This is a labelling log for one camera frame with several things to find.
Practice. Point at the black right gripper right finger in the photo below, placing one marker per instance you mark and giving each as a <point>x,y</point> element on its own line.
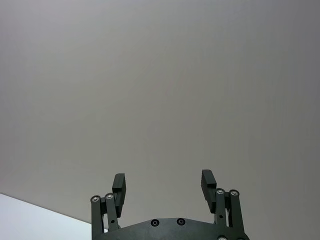
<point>208,192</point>

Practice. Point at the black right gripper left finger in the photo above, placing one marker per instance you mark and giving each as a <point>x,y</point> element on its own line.
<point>117,197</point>

